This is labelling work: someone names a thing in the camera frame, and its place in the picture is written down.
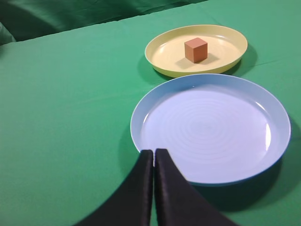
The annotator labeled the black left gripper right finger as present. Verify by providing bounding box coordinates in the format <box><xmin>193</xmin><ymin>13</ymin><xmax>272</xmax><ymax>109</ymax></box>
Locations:
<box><xmin>155</xmin><ymin>149</ymin><xmax>237</xmax><ymax>226</ymax></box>

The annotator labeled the blue plastic plate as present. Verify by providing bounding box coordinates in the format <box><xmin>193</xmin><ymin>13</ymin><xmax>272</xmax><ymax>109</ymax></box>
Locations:
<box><xmin>130</xmin><ymin>73</ymin><xmax>291</xmax><ymax>186</ymax></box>

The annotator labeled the yellow plastic plate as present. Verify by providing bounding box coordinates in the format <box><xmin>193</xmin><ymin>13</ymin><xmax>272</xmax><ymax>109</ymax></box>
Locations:
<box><xmin>145</xmin><ymin>24</ymin><xmax>248</xmax><ymax>78</ymax></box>

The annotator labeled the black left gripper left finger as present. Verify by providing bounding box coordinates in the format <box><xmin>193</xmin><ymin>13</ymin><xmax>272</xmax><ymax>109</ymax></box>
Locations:
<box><xmin>76</xmin><ymin>150</ymin><xmax>153</xmax><ymax>226</ymax></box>

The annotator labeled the green backdrop cloth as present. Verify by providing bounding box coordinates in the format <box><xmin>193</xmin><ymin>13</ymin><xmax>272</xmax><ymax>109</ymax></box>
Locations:
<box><xmin>0</xmin><ymin>0</ymin><xmax>214</xmax><ymax>50</ymax></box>

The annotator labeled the red-brown cube block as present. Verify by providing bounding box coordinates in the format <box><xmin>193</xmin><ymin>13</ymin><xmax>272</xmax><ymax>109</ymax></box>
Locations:
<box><xmin>184</xmin><ymin>38</ymin><xmax>208</xmax><ymax>63</ymax></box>

